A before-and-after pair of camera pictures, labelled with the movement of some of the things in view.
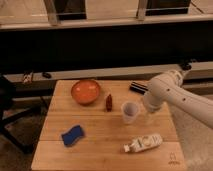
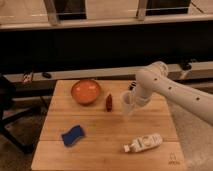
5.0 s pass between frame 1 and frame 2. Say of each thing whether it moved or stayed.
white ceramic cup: moved
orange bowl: stayed
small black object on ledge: stayed
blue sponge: stayed
